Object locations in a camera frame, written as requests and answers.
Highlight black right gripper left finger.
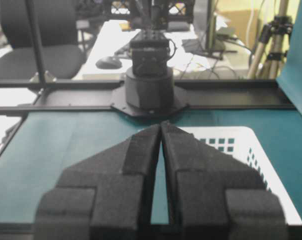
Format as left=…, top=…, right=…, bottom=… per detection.
left=34, top=124, right=161, bottom=240

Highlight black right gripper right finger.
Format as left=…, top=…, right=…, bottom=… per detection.
left=161, top=122, right=289, bottom=240

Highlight white plastic perforated basket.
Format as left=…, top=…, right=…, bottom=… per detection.
left=179, top=126, right=302, bottom=226

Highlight black computer mouse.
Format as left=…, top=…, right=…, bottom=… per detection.
left=95, top=56, right=123, bottom=70

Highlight white desk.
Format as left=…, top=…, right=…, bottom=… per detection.
left=80, top=20, right=250, bottom=80

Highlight black office chair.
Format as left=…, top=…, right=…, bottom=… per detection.
left=0, top=0, right=84, bottom=80

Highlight black aluminium frame rail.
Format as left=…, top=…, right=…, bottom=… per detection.
left=0, top=79, right=296, bottom=118

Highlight camera tripod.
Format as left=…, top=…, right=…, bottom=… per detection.
left=246, top=0, right=294, bottom=79

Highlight black vertical frame post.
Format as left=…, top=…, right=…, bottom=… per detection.
left=24, top=0, right=47, bottom=89

